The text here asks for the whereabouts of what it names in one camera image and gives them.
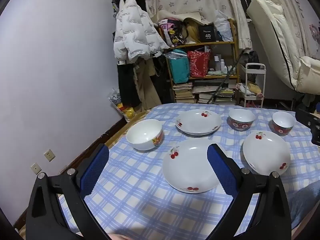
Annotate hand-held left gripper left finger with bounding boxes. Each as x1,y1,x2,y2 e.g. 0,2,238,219
26,144,118,240

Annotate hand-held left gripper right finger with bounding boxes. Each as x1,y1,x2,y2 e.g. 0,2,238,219
207,143,293,240

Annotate large white cherry plate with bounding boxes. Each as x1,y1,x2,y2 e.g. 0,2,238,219
162,138,225,194

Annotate white bowl with colourful label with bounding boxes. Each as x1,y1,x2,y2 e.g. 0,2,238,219
126,119,164,151

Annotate small red patterned bowl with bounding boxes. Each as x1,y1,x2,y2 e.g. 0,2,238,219
272,111,296,137

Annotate blue checked tablecloth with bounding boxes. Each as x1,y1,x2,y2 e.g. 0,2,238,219
57,102,320,240

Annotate large red patterned bowl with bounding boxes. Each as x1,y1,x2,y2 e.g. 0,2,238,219
227,109,256,132

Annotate white trolley cart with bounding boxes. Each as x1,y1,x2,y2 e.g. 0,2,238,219
236,63,266,108

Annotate yellow snack bags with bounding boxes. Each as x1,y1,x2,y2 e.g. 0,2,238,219
108,89,137,122

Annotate stack of flat books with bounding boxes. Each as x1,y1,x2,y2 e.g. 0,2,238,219
192,79,237,105

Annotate grey-blue clothing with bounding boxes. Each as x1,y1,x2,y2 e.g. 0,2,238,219
287,182,320,230

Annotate white recliner chair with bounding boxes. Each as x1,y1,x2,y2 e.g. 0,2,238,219
247,0,320,93

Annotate stack of worn books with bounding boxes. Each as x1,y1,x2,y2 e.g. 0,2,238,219
172,82,195,103

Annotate dark leaning rod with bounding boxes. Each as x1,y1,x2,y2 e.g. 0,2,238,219
207,50,245,104

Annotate black hanging trousers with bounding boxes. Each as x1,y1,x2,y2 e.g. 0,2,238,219
117,62,140,108

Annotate beige hanging garment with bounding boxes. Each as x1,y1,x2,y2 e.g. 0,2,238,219
136,60,162,111

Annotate group of white bottles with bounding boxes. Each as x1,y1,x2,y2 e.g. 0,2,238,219
214,54,233,72

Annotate black hanging garment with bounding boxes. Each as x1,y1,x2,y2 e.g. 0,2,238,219
150,55,173,105

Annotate red patterned bag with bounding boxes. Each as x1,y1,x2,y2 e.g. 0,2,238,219
187,51,210,77

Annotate teal bag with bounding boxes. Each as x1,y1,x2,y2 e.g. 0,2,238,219
168,50,190,84

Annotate clear plastic bag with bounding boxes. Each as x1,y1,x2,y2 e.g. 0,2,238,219
214,10,235,42

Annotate wooden shelf rack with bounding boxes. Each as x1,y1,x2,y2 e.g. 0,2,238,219
157,19,241,105

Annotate black box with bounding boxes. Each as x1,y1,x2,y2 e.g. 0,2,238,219
199,25,217,43

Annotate white puffer jacket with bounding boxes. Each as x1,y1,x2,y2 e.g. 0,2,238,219
113,0,170,64

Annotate pink printed bag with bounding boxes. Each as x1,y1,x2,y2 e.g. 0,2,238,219
159,18,187,47

